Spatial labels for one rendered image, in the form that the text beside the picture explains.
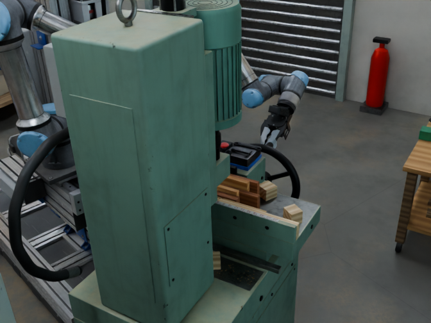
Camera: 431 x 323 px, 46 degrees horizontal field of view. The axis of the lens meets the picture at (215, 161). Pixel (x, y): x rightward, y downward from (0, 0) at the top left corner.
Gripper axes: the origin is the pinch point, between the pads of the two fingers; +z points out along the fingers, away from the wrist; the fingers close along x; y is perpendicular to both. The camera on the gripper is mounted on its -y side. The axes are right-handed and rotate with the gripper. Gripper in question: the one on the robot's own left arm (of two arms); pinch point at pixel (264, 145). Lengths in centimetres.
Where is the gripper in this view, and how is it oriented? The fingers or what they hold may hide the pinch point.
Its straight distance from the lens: 185.3
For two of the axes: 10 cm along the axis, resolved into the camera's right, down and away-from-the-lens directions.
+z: -4.3, 8.2, -3.9
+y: 2.7, 5.2, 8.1
